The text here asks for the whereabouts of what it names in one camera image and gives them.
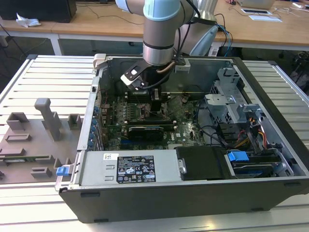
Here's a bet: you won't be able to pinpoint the CPU socket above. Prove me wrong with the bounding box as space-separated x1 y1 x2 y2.
134 102 171 121

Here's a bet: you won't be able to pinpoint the black graphics card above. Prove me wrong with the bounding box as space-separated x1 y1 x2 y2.
127 125 165 142

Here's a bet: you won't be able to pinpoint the green motherboard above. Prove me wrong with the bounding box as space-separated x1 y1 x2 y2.
100 93 208 152

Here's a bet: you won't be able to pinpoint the wooden desk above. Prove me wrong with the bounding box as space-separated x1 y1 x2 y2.
0 0 309 51

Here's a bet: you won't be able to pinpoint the metal drive cage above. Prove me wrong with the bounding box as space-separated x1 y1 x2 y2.
204 67 264 126

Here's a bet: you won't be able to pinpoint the black drive shroud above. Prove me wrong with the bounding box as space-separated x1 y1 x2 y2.
174 146 236 181

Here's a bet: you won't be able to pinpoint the silver power supply unit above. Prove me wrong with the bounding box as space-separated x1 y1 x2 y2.
72 149 182 187

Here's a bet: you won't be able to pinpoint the blue disk carrier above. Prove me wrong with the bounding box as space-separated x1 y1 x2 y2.
226 150 249 163

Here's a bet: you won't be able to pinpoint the grey parts rack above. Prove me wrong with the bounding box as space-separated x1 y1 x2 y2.
0 98 84 186

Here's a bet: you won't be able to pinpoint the white paper sheet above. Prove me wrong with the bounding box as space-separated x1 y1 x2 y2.
248 14 283 23

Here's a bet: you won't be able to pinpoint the black open PC case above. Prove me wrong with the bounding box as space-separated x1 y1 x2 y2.
55 53 309 224

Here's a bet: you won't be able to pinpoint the black box on desk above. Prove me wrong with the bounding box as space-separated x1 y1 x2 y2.
0 0 77 24

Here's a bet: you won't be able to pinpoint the crumpled white paper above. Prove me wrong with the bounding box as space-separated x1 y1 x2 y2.
15 12 42 28

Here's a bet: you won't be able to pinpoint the hard disk drive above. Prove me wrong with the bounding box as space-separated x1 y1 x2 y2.
231 161 273 178

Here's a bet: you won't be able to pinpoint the green RAM stick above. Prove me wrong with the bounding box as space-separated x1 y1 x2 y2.
0 156 50 164

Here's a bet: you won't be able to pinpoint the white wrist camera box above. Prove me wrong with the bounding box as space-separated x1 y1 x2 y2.
120 64 147 91

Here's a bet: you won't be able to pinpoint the silver wrist camera block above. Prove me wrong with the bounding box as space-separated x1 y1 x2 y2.
174 57 191 73

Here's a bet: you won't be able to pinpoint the beige case handle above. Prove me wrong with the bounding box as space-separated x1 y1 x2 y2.
93 53 107 71

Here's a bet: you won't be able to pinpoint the blue cable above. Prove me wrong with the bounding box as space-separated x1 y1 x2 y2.
218 23 234 58

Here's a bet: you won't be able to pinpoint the black cable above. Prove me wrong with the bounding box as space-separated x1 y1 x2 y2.
197 99 230 148

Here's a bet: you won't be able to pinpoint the coloured power wires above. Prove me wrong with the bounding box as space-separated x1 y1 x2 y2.
238 116 268 150

